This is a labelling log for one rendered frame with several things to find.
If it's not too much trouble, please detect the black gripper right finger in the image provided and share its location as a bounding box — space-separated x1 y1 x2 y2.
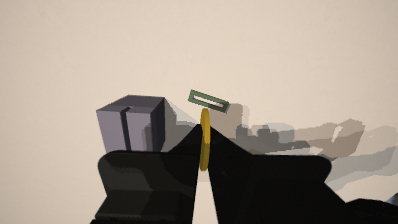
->
208 126 332 224

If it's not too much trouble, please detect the gold coin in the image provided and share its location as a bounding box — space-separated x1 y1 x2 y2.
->
199 108 210 171

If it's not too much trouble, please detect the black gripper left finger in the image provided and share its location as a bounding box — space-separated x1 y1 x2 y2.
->
98 124 203 224

